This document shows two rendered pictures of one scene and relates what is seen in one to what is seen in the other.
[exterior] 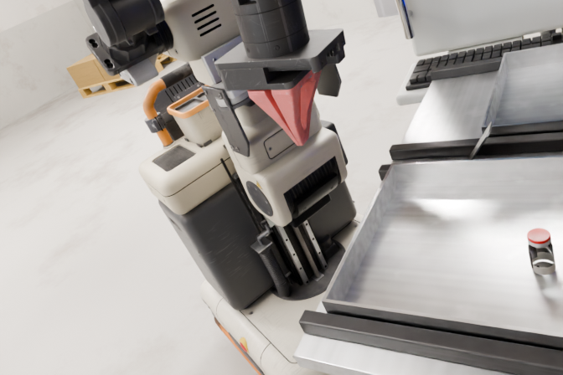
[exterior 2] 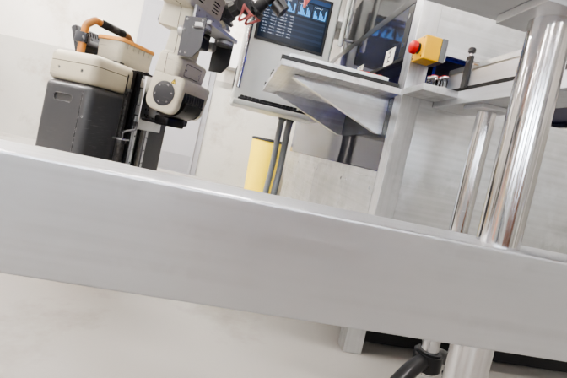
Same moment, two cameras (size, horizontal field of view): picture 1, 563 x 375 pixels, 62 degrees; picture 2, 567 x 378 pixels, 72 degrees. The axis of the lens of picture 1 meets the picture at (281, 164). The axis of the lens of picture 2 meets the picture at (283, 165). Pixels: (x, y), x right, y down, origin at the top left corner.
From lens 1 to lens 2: 126 cm
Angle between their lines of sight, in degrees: 53
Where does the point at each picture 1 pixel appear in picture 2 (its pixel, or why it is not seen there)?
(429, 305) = not seen: hidden behind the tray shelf
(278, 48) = not seen: outside the picture
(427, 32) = (242, 91)
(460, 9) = (259, 89)
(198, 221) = (99, 95)
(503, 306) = not seen: hidden behind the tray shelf
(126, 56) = not seen: outside the picture
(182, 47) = not seen: outside the picture
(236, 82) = not seen: outside the picture
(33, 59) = not seen: outside the picture
